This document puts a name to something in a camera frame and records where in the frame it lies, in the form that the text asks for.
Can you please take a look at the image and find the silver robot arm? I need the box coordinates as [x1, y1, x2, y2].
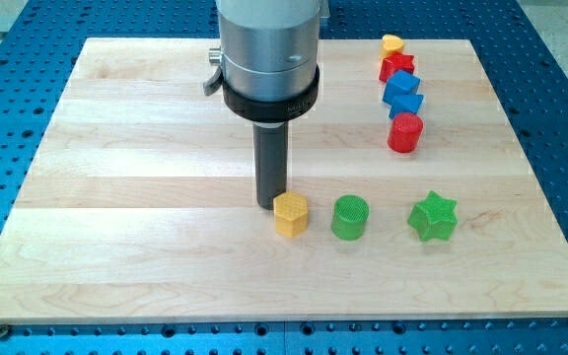
[203, 0, 322, 128]

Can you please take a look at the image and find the light wooden board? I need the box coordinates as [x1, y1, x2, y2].
[0, 37, 568, 324]

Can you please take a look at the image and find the left corner board screw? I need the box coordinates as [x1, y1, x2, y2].
[0, 324, 11, 339]

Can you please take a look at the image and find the yellow hexagon block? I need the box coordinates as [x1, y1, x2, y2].
[273, 191, 309, 238]

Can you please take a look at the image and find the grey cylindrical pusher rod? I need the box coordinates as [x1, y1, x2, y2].
[253, 122, 288, 210]

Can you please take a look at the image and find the green cylinder block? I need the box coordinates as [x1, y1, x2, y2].
[330, 194, 370, 241]

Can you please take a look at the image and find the red cylinder block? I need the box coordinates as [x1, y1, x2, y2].
[388, 112, 424, 153]

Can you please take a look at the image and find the blue triangle block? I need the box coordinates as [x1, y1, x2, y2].
[389, 94, 425, 119]

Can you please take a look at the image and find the blue cube block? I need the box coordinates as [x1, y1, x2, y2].
[382, 70, 421, 105]

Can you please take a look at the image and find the green star block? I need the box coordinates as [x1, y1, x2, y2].
[407, 190, 458, 242]

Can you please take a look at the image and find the red star block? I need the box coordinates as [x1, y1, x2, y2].
[379, 52, 415, 83]

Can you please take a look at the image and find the yellow heart block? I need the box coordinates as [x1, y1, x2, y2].
[379, 34, 405, 61]

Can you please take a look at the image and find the blue perforated metal base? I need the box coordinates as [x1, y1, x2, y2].
[0, 0, 568, 354]

